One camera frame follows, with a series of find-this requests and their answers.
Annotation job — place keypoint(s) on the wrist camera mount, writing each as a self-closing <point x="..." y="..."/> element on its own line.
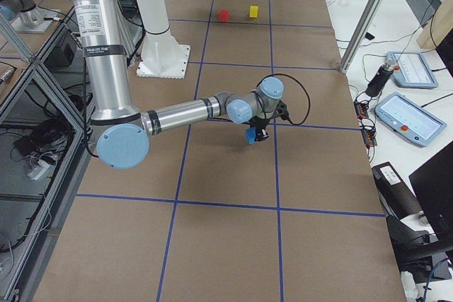
<point x="281" y="112"/>

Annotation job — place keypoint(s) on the black water bottle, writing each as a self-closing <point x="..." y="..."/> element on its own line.
<point x="376" y="85"/>

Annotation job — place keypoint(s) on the black monitor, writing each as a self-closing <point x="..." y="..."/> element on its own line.
<point x="432" y="184"/>

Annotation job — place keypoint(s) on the white camera pole base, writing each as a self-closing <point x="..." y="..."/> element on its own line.
<point x="161" y="55"/>

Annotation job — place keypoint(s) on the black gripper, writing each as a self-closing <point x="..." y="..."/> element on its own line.
<point x="258" y="128"/>

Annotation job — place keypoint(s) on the white power strip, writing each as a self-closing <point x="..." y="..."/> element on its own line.
<point x="38" y="170"/>

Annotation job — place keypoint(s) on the teach pendant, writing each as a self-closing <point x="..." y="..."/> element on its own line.
<point x="412" y="70"/>
<point x="409" y="120"/>

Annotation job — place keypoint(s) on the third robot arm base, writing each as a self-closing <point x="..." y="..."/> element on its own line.
<point x="25" y="16"/>

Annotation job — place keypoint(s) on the far teach pendant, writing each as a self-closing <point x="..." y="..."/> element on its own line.
<point x="412" y="70"/>

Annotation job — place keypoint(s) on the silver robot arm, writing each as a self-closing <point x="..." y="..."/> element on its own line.
<point x="124" y="130"/>

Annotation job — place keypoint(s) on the near teach pendant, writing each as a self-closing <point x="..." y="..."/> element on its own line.
<point x="409" y="120"/>

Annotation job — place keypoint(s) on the blue block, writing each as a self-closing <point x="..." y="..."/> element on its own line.
<point x="251" y="135"/>

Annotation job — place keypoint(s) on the red block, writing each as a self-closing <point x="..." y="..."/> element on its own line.
<point x="223" y="16"/>

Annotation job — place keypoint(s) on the orange black electronics board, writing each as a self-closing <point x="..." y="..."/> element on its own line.
<point x="366" y="124"/>

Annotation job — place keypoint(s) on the black box with label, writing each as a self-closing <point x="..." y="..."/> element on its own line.
<point x="395" y="192"/>

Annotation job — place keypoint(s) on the yellow block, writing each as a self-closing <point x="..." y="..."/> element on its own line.
<point x="253" y="11"/>

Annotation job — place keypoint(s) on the aluminium frame post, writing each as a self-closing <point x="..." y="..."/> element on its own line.
<point x="358" y="35"/>

